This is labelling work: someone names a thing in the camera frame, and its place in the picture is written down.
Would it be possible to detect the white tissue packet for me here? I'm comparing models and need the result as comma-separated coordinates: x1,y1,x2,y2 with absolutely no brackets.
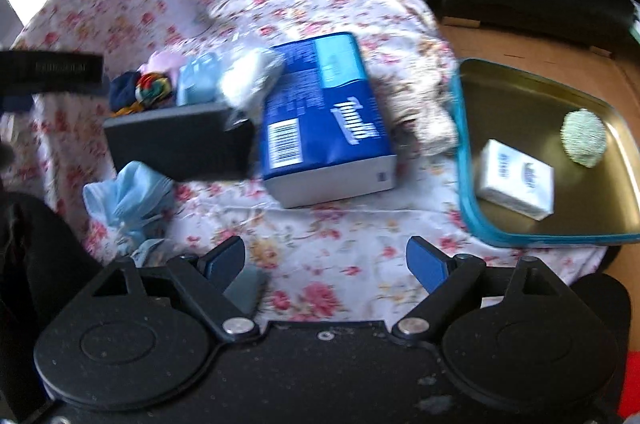
475,139,556,221

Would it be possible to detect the dark cloth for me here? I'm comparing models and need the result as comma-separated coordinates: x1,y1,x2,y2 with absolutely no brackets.
0,191,103,405

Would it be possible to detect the navy sock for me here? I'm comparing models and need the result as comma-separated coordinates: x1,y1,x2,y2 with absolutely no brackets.
109,73,146,112

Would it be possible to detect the white plastic bag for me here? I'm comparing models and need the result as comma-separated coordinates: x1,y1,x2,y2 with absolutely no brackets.
220,48,286,111

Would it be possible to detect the clear zip storage bag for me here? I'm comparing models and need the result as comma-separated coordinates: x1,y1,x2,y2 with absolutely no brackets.
450,58,640,249

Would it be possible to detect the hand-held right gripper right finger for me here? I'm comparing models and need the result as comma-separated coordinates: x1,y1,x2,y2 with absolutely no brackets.
392,235,571,345

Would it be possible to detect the dark grey box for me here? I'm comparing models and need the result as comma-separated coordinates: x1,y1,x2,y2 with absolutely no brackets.
103,101,254,181

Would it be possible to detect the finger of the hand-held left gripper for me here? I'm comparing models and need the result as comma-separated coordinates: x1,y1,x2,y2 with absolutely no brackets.
0,50,104,96

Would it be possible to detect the patterned wrapper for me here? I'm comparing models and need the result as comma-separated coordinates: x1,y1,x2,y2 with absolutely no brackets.
131,74,174,109

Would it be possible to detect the light blue face mask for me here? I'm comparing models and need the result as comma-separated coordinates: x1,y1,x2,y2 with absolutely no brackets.
82,161,176,255

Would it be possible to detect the blue tissue pack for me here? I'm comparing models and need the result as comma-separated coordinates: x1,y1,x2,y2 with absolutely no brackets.
257,31,399,210

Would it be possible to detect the light blue packet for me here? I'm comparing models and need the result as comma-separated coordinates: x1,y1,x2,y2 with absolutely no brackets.
176,53,226,107

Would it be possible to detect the green scrub ball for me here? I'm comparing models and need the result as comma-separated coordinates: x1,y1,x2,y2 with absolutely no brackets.
562,109,609,169

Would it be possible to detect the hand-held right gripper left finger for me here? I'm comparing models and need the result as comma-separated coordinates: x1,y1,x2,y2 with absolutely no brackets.
80,235,258,342

